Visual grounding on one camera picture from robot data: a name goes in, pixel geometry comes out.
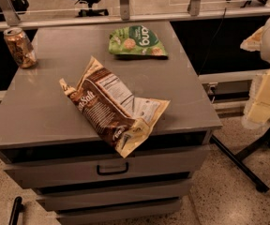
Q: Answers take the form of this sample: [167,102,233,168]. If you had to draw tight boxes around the green snack bag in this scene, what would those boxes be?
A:
[109,25,168,57]

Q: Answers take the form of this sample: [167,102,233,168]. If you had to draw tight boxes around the black stand legs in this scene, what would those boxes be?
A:
[210,108,270,204]

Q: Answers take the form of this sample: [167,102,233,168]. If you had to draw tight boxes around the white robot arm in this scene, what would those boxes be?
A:
[240,17,270,129]

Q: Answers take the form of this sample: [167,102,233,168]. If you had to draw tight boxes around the black hanging cable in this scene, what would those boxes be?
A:
[198,7,228,77]

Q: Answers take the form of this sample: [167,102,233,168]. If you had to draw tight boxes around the orange soda can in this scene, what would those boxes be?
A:
[3,27,38,68]

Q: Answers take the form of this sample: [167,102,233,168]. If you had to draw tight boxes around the grey drawer cabinet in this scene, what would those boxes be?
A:
[0,22,220,225]

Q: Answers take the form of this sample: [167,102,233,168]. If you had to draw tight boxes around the brown sea salt chip bag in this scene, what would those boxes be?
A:
[59,58,170,158]

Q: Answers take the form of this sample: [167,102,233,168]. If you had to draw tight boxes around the black drawer handle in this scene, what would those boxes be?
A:
[96,162,129,176]

